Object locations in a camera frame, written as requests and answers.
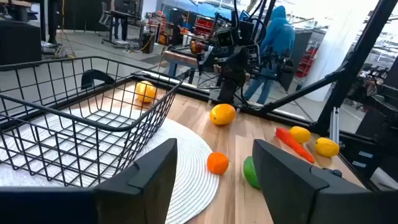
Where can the person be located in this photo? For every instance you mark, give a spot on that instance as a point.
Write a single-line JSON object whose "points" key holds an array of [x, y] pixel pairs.
{"points": [[280, 34]]}

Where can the wooden table with blue legs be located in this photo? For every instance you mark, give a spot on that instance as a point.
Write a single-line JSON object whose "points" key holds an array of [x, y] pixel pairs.
{"points": [[180, 59]]}

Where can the black camera rig post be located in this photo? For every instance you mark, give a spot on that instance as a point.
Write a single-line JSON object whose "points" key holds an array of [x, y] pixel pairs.
{"points": [[357, 53]]}

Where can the yellow lemon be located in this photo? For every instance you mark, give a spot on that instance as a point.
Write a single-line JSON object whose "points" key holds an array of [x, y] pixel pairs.
{"points": [[327, 147], [301, 134]]}

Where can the black cabinet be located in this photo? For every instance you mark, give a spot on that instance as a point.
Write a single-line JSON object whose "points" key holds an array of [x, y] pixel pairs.
{"points": [[20, 43]]}

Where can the large yellow orange fruit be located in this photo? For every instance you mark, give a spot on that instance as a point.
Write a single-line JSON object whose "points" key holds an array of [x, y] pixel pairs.
{"points": [[146, 91]]}

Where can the small orange tomato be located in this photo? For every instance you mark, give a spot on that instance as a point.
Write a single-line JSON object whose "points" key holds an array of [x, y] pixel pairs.
{"points": [[217, 163]]}

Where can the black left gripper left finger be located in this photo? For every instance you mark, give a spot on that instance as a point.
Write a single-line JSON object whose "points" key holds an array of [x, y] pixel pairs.
{"points": [[146, 186]]}

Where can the orange mango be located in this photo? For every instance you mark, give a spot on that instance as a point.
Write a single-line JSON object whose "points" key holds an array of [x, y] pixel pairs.
{"points": [[222, 114]]}

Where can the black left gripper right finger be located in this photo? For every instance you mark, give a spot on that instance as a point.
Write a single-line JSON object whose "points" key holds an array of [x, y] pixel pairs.
{"points": [[292, 186]]}

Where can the white round woven placemat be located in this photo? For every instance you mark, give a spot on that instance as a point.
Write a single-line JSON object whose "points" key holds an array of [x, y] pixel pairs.
{"points": [[192, 174]]}

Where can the green lime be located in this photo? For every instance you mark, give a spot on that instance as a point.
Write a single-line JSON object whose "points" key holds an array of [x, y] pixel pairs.
{"points": [[249, 172]]}

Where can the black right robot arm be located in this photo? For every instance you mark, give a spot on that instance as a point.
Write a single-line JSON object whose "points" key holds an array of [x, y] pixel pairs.
{"points": [[228, 90]]}

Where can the silver metal bracket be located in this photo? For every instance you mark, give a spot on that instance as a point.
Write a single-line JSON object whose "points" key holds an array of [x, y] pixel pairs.
{"points": [[334, 124]]}

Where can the red chili pepper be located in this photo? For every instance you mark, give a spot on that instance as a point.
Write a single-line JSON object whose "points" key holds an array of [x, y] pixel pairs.
{"points": [[292, 143]]}

